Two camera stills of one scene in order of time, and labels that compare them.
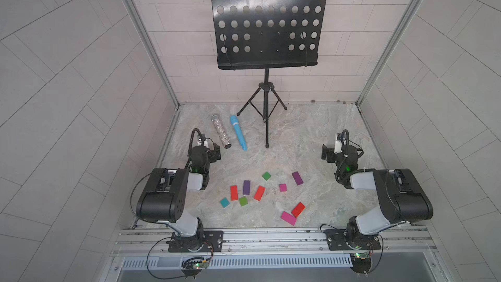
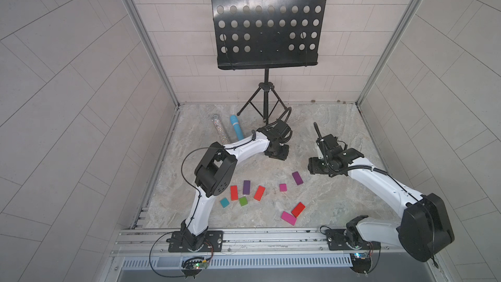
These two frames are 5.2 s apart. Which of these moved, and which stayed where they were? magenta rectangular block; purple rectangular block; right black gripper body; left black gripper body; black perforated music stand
Moved: left black gripper body; right black gripper body
Stayed: purple rectangular block; black perforated music stand; magenta rectangular block
